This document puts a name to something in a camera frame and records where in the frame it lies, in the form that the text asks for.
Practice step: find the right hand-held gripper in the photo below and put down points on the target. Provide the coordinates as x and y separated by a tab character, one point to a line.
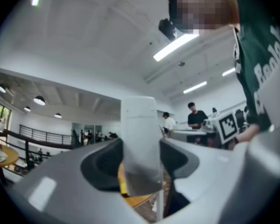
227	127

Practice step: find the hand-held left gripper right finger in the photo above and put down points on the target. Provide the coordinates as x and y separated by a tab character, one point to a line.
219	171

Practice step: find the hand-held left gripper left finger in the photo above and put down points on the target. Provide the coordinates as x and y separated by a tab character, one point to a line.
60	183

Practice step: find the black box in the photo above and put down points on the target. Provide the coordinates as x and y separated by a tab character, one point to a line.
121	183

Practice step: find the small white rectangular object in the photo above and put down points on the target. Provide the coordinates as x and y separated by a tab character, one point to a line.
141	136

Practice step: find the person's right forearm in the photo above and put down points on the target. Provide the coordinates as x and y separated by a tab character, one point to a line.
247	132

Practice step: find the white round table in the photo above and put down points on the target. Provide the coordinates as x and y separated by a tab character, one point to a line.
187	134

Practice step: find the black railing wooden handrail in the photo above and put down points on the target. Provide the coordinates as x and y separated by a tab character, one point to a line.
49	143

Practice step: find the black metal balcony railing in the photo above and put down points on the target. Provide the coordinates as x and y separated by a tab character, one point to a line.
37	130

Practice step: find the round wooden table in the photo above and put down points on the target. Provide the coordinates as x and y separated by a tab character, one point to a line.
8	154

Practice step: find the black pendant lamp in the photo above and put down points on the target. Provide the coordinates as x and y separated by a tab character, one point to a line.
27	109
39	100
1	88
58	115

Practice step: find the person's green printed shirt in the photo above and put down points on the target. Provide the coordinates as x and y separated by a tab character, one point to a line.
254	43

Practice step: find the person's head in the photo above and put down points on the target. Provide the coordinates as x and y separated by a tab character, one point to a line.
200	8

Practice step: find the black head-mounted camera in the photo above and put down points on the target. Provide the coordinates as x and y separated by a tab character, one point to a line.
166	28

